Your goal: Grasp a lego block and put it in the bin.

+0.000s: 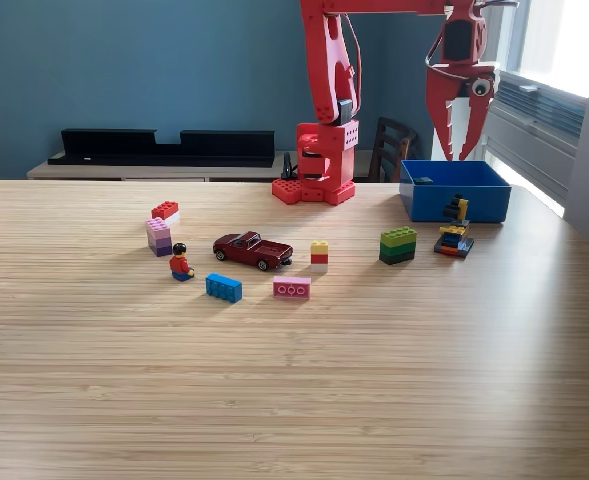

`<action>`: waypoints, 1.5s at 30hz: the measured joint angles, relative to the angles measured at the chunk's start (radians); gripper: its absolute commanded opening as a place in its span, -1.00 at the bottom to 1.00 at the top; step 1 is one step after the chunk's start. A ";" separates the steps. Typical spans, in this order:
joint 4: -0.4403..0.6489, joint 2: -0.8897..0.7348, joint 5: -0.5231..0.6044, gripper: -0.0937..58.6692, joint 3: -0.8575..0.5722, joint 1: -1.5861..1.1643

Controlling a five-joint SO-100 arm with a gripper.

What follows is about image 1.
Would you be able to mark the small yellow toy digger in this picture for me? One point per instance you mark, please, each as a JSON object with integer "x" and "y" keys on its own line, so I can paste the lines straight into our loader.
{"x": 454, "y": 235}

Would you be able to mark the dark wooden chair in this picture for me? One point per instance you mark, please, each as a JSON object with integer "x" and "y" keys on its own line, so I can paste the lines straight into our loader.
{"x": 391, "y": 145}

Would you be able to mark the blue brick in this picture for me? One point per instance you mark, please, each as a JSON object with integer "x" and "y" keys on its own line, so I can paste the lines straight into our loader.
{"x": 224, "y": 289}

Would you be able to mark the dark grey brick stack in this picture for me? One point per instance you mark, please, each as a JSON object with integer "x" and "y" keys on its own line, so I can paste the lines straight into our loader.
{"x": 423, "y": 180}

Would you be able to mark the pink purple brick stack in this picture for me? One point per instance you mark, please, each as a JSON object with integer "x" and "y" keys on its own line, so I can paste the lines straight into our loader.
{"x": 159, "y": 237}

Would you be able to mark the grey vent grille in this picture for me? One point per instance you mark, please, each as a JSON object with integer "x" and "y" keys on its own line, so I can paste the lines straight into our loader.
{"x": 549, "y": 112}

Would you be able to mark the toy figure red shirt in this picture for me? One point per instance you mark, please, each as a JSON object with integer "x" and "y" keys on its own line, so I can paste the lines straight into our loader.
{"x": 179, "y": 264}

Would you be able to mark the pale wooden sideboard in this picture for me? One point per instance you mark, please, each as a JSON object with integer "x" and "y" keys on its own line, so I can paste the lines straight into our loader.
{"x": 99, "y": 171}

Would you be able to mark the white window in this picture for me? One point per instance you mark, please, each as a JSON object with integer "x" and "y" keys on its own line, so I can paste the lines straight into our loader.
{"x": 559, "y": 40}

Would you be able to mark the green brick stack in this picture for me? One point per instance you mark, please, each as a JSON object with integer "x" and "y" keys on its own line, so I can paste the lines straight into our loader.
{"x": 398, "y": 245}

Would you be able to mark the blue plastic bin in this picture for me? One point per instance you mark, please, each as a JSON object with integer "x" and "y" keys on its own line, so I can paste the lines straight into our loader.
{"x": 474, "y": 205}

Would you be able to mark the black table clamp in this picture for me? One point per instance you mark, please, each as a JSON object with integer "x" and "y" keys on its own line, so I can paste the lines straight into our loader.
{"x": 287, "y": 170}

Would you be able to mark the yellow red white brick stack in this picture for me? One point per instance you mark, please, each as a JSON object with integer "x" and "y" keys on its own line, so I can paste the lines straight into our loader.
{"x": 319, "y": 257}

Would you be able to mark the dark red toy pickup car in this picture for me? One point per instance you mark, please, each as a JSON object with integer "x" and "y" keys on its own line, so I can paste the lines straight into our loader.
{"x": 251, "y": 250}

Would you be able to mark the small white window latch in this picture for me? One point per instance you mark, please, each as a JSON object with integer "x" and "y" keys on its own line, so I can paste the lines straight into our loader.
{"x": 529, "y": 88}

